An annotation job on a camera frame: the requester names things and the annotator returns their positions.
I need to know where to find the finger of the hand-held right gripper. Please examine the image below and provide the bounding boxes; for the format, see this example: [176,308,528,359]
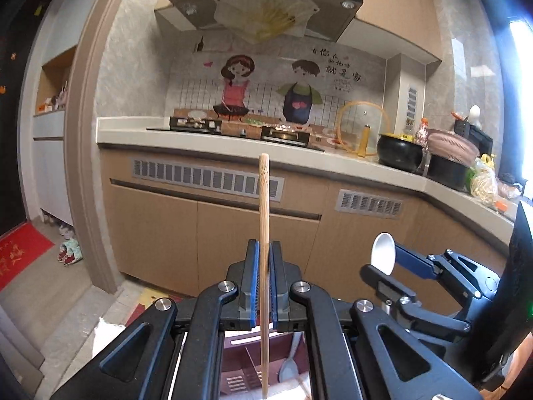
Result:
[395,242,500,301]
[360,263,473,336]

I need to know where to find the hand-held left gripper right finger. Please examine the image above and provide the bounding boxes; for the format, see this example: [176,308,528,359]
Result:
[270,239,488,400]

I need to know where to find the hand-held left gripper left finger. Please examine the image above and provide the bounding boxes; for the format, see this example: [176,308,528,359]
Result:
[50,239,261,400]

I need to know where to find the white plastic spoon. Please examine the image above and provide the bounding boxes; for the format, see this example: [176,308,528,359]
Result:
[370,233,397,276]

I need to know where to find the purple plastic utensil holder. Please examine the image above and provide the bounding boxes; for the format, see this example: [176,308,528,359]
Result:
[220,330,313,400]

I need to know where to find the short white vent grille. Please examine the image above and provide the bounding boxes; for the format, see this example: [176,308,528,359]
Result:
[336,189,404,219]

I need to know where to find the black pot under colander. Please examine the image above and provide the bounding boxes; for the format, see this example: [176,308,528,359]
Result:
[427,154,471,190]

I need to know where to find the plastic bag of vegetables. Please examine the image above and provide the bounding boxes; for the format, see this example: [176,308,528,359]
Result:
[470,154,500,207]

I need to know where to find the round black pot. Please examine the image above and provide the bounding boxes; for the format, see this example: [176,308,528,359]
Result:
[377,133,425,172]

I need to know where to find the wooden kitchen cabinets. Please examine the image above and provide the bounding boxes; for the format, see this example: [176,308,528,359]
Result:
[97,117,517,301]

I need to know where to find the long white vent grille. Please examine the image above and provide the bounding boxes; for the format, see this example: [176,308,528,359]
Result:
[131,158,285,203]

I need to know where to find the pink colander basket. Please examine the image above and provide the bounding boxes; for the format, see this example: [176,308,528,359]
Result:
[427,129,479,161]

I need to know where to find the black countertop box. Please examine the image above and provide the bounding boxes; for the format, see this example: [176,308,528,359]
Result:
[454,119,494,155]

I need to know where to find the yellow-rimmed glass lid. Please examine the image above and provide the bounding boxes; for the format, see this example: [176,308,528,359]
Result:
[336,101,392,157]

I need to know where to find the black gas stove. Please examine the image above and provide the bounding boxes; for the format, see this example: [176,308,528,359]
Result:
[147,117,325,151]

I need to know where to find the white textured cloth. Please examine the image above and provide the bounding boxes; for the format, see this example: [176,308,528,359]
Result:
[92,317,186,400]

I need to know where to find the bright window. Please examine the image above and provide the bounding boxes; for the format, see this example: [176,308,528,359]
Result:
[506,21,533,201]

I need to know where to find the white shoe cabinet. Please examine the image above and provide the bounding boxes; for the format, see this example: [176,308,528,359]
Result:
[31,44,78,226]

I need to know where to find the red doormat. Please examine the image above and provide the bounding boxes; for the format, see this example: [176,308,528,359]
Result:
[0,223,56,292]

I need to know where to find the glass range hood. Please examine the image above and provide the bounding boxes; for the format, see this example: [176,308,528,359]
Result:
[154,0,364,44]

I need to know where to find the crumpled plastic sheet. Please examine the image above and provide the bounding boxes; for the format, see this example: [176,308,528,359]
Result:
[208,0,321,44]

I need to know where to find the black entrance door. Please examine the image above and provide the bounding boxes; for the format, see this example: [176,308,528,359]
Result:
[0,0,53,234]

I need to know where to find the cartoon couple wall sticker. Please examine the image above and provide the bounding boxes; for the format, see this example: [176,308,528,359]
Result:
[167,44,386,134]

